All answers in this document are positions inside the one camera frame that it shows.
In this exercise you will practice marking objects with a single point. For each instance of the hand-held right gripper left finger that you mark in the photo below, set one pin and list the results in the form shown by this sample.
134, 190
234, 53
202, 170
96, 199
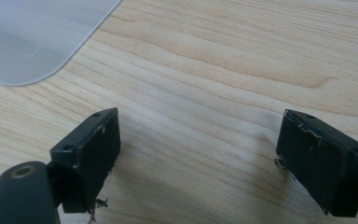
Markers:
88, 161

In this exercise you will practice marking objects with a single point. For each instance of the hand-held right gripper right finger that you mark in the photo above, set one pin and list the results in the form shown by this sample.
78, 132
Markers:
317, 168

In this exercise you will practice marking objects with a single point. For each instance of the grey translucent plastic mat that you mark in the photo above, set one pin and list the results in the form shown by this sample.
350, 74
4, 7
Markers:
21, 37

